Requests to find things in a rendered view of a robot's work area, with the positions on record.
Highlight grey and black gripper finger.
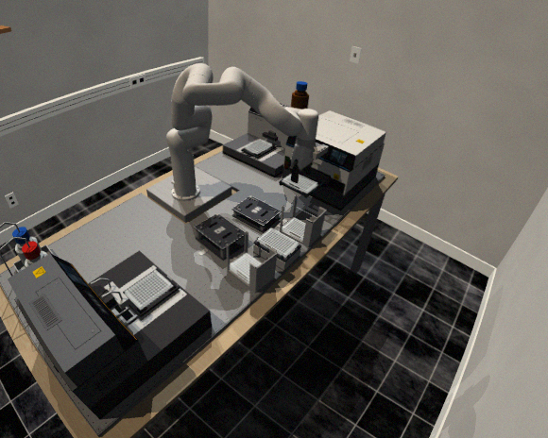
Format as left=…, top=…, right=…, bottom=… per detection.
left=303, top=162, right=313, bottom=175
left=289, top=160, right=300, bottom=183

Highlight black lab instrument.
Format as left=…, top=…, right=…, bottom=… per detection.
left=8, top=250, right=212, bottom=419

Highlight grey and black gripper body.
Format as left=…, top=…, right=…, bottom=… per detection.
left=291, top=143, right=313, bottom=170

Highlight brown glass bottle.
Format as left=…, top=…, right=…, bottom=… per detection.
left=291, top=93, right=309, bottom=110

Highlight red bottle cap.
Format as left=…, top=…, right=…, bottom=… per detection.
left=22, top=242, right=40, bottom=259

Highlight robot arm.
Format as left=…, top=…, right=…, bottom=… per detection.
left=166, top=63, right=329, bottom=201

